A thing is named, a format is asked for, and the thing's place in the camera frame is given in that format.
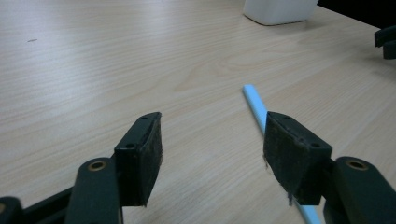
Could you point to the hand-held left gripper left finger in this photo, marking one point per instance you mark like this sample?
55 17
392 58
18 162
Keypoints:
138 161

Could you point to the white container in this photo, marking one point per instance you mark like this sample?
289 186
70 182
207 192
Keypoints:
278 11

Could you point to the light blue pen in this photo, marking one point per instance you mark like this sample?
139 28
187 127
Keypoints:
257 105

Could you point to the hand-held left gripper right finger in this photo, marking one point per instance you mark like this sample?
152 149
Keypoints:
294 155

